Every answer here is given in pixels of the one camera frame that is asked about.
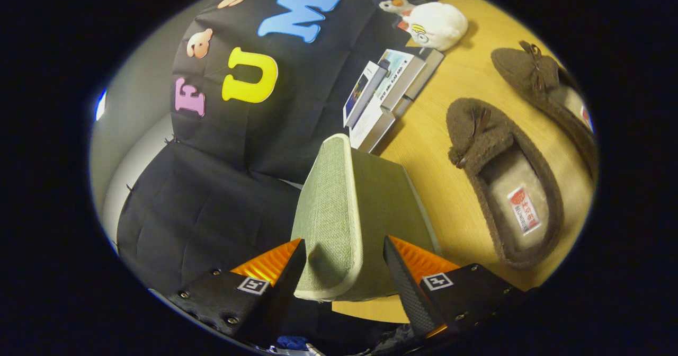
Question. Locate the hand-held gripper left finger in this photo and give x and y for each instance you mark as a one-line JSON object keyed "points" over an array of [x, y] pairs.
{"points": [[288, 287]]}

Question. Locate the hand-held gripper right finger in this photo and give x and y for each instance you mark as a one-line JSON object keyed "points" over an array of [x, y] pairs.
{"points": [[408, 287]]}

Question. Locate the green fabric storage box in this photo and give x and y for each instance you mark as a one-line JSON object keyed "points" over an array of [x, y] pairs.
{"points": [[328, 213]]}

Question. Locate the brown fuzzy shoe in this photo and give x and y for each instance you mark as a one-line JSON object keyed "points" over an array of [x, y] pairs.
{"points": [[476, 133], [522, 67]]}

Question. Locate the blue plastic object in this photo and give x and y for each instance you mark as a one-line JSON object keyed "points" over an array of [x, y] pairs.
{"points": [[291, 343]]}

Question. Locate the black backdrop cloth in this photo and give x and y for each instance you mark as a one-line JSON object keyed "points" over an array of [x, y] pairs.
{"points": [[238, 197]]}

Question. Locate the thick white book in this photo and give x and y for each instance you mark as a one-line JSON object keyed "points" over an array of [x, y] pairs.
{"points": [[371, 128]]}

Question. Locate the book with night photo cover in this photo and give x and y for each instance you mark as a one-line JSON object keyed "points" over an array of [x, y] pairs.
{"points": [[360, 88]]}

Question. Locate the black book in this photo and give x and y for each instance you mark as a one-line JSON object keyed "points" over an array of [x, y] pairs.
{"points": [[431, 62]]}

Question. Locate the large ceiling light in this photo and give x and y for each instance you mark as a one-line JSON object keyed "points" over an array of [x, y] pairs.
{"points": [[100, 104]]}

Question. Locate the white plush toy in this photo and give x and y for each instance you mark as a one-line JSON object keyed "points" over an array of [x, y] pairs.
{"points": [[442, 25]]}

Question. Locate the penguin plush toy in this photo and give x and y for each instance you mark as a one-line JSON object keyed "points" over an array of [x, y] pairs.
{"points": [[394, 3]]}

